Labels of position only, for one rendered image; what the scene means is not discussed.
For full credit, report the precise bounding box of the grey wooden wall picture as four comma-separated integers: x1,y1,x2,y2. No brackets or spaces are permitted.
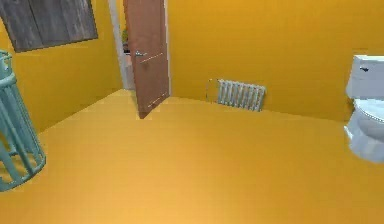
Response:
0,0,99,54

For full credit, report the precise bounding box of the white toilet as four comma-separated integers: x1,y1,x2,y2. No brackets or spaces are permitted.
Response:
343,54,384,164

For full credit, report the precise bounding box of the teal round slatted rack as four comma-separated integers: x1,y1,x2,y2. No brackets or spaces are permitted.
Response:
0,49,47,193

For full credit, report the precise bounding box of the white ribbed radiator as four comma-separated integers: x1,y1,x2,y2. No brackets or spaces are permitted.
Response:
205,78,267,113

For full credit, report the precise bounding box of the brown wooden room door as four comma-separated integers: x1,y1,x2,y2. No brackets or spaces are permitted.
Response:
122,0,171,120

